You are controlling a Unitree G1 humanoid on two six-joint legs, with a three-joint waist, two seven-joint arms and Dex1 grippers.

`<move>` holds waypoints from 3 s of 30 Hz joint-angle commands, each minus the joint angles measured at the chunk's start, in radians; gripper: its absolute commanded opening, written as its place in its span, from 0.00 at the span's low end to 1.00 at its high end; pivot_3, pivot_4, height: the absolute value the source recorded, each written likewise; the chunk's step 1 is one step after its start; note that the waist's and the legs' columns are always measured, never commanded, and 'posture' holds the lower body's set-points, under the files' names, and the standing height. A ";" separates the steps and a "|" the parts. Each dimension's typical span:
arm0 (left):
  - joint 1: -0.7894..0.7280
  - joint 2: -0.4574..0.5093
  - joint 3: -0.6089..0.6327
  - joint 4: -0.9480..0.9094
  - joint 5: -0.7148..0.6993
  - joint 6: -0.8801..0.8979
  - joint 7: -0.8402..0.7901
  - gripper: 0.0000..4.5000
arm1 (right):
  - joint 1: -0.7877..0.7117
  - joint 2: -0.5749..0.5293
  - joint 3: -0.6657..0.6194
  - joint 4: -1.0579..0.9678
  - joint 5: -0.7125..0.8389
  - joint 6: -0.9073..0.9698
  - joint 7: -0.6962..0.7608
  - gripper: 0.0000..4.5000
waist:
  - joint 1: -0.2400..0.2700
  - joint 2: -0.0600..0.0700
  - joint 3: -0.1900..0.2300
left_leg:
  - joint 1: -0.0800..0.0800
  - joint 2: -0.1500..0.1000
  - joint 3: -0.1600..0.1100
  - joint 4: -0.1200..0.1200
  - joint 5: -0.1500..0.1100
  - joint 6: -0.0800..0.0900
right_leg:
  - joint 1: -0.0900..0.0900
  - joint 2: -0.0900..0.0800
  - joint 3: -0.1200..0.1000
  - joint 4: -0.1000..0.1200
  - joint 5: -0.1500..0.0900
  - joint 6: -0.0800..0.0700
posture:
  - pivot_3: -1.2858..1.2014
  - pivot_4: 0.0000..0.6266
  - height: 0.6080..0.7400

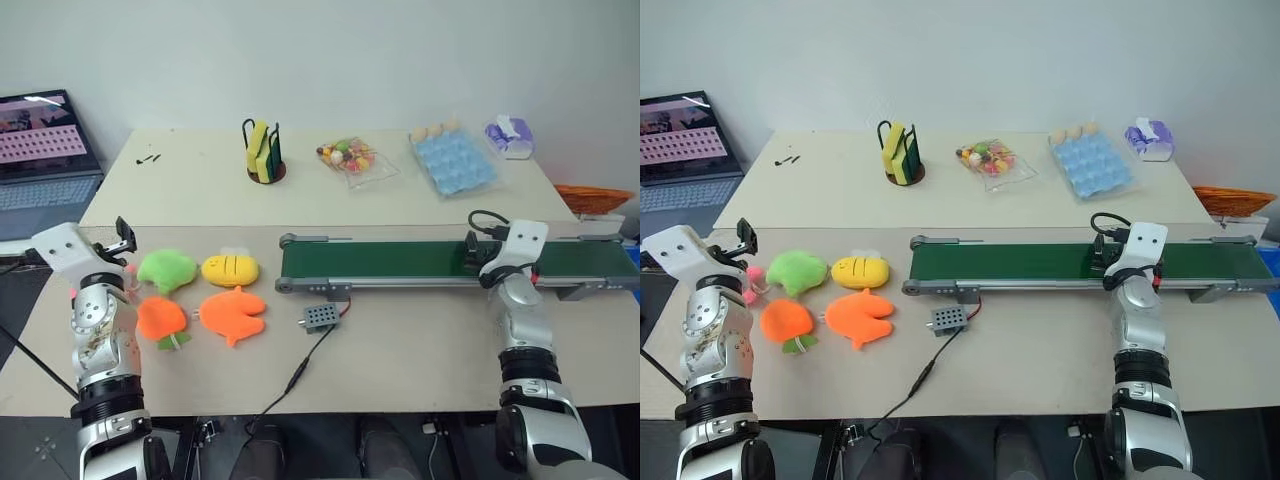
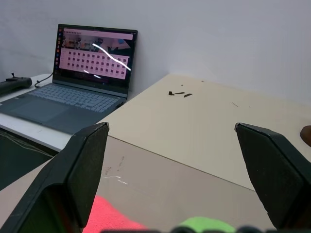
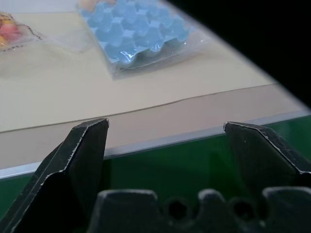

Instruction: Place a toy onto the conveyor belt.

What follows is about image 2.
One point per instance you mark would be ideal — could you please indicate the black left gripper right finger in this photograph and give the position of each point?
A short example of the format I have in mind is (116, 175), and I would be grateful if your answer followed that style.
(274, 174)

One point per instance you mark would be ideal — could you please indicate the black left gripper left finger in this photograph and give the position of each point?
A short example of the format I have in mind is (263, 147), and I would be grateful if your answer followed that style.
(60, 179)

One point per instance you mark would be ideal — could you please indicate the brown object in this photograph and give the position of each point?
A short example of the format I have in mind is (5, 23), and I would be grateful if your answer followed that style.
(306, 136)

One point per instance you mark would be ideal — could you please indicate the red cloth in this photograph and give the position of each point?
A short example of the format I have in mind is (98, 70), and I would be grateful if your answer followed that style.
(109, 216)

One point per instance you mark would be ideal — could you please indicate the green round object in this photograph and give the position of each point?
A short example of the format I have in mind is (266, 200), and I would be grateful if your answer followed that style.
(206, 224)

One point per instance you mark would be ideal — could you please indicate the dark grey open laptop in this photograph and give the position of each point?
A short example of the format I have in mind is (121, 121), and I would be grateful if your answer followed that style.
(80, 82)

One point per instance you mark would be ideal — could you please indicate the black handheld controller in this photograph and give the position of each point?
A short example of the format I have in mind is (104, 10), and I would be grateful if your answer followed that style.
(13, 83)

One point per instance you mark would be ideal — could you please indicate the black tape marks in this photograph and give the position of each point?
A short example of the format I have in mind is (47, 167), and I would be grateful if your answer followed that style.
(179, 93)

